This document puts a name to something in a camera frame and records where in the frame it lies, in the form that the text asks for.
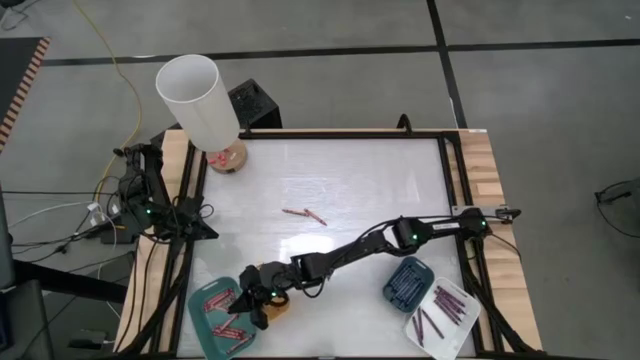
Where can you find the black power adapter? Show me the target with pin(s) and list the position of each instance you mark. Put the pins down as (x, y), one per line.
(117, 236)

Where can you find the purple crayon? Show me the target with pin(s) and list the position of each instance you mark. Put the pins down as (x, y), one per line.
(450, 303)
(453, 300)
(421, 326)
(447, 307)
(415, 331)
(433, 324)
(446, 311)
(456, 296)

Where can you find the wooden lamp base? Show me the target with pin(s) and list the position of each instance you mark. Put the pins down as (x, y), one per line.
(237, 162)

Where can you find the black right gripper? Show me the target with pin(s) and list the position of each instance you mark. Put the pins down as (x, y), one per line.
(267, 285)

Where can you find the teal plastic tray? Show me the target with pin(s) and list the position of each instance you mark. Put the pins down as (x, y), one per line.
(205, 325)

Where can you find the black orange-striped floor mat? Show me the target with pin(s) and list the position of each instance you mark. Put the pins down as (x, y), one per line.
(15, 65)

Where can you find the black equipment stand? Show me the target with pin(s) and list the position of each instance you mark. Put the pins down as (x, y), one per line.
(25, 320)

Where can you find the yellow plastic basket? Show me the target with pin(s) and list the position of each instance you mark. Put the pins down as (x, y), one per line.
(280, 311)

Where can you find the blue plastic basket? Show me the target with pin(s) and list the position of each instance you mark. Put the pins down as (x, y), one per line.
(391, 295)

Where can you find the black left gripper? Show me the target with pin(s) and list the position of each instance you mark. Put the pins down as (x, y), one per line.
(185, 212)

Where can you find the black frame leg bracket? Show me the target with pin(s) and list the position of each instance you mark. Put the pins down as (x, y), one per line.
(255, 107)

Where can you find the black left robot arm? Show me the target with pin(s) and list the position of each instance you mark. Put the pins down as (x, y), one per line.
(145, 200)

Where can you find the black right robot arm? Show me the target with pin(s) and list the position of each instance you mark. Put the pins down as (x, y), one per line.
(380, 240)

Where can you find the wooden table side plank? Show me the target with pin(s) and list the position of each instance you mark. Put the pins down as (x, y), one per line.
(170, 150)
(485, 170)

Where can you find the black table frame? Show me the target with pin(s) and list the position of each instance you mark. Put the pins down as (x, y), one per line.
(350, 135)

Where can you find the white plastic basket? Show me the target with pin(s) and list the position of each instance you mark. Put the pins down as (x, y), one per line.
(450, 345)

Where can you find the white lamp shade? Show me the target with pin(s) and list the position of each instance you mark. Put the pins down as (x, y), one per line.
(200, 105)

